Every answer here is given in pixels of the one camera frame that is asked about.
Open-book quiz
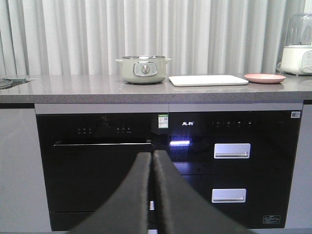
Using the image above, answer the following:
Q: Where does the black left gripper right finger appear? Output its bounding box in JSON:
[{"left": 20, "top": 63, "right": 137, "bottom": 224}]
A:
[{"left": 153, "top": 150, "right": 252, "bottom": 234}]

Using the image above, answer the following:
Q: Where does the green electric cooking pot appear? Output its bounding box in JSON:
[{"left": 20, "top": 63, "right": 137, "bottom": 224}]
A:
[{"left": 115, "top": 56, "right": 172, "bottom": 84}]

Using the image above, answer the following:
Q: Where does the grey cabinet door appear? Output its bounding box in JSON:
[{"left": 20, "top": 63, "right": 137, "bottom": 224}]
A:
[{"left": 285, "top": 104, "right": 312, "bottom": 229}]

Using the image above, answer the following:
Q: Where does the black built-in drawer cabinet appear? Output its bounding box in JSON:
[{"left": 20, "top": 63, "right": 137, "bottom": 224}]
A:
[{"left": 169, "top": 110, "right": 301, "bottom": 229}]

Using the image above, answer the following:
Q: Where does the cream bear tray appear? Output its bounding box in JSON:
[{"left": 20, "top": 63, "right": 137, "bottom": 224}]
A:
[{"left": 169, "top": 75, "right": 249, "bottom": 87}]

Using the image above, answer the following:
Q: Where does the white blender appliance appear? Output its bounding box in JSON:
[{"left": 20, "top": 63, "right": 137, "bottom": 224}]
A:
[{"left": 280, "top": 13, "right": 312, "bottom": 75}]

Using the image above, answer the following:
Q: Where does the grey white curtain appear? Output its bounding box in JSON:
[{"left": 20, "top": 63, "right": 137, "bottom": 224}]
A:
[{"left": 0, "top": 0, "right": 312, "bottom": 75}]

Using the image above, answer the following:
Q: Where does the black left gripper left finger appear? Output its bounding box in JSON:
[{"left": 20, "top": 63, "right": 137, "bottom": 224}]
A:
[{"left": 69, "top": 152, "right": 152, "bottom": 234}]

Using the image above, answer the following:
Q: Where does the pink round plate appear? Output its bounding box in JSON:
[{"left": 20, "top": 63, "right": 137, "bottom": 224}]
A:
[{"left": 244, "top": 74, "right": 286, "bottom": 84}]

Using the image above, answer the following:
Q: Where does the black built-in dishwasher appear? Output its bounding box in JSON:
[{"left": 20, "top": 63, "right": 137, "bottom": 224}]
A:
[{"left": 36, "top": 113, "right": 169, "bottom": 231}]

